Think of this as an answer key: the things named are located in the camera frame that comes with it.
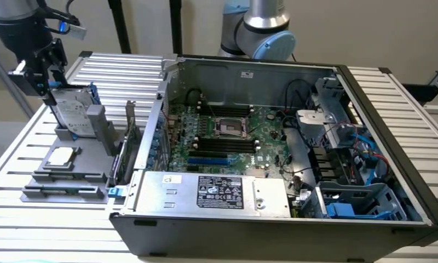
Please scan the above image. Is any black RAM slot bank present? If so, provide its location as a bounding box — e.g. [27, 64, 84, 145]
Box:
[197, 102, 256, 118]
[193, 136, 261, 154]

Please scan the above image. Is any grey disk bay cage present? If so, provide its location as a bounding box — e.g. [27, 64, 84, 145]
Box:
[307, 181, 411, 221]

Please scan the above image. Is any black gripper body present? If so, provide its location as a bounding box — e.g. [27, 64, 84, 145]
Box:
[0, 16, 56, 68]

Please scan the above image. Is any blue expansion slot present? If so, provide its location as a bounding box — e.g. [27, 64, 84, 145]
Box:
[187, 156, 229, 167]

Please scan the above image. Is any green motherboard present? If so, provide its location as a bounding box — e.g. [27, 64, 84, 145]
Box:
[163, 101, 308, 197]

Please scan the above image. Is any black looped wire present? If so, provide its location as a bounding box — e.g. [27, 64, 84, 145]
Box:
[285, 78, 313, 111]

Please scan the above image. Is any red data wire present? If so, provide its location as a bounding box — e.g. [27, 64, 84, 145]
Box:
[353, 131, 391, 168]

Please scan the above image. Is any graphics card with metal bracket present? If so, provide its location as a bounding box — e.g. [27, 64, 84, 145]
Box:
[108, 100, 144, 188]

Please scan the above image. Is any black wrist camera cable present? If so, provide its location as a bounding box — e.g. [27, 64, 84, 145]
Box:
[36, 0, 82, 34]

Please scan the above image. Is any black open PC case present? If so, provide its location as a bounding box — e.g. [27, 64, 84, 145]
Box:
[108, 53, 438, 258]

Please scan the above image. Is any black stand pole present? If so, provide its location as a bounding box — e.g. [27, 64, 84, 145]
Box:
[169, 0, 184, 55]
[111, 0, 134, 54]

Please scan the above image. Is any metal drive bracket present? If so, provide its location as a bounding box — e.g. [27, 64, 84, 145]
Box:
[296, 77, 367, 150]

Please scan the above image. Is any black table connector bracket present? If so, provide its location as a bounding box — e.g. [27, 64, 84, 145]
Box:
[401, 83, 438, 102]

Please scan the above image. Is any CPU socket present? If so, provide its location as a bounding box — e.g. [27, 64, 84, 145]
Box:
[208, 117, 252, 139]

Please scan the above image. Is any silver disk with blue carrier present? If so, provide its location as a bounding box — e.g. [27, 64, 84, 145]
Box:
[50, 81, 103, 139]

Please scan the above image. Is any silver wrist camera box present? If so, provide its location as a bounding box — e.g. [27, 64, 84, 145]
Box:
[58, 21, 88, 41]

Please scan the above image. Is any grey parts rack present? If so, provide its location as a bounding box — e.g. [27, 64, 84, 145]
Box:
[20, 104, 123, 205]

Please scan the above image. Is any blue data wire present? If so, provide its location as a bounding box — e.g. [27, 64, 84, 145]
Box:
[349, 130, 389, 187]

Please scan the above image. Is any silver power supply unit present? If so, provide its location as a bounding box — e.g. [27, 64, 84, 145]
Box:
[132, 170, 292, 218]

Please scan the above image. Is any black expansion slot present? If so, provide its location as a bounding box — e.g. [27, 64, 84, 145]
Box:
[188, 151, 229, 159]

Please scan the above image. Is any silver CPU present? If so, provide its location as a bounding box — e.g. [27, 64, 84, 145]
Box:
[44, 146, 82, 168]

